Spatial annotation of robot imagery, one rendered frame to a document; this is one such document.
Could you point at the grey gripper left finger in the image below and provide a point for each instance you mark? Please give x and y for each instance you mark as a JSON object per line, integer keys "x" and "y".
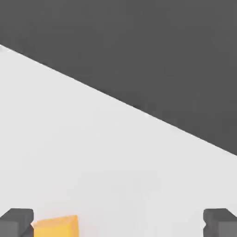
{"x": 14, "y": 222}

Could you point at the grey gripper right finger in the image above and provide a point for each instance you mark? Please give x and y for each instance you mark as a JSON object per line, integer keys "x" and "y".
{"x": 221, "y": 223}

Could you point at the large orange box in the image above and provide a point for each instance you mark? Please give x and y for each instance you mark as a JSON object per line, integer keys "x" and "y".
{"x": 55, "y": 227}

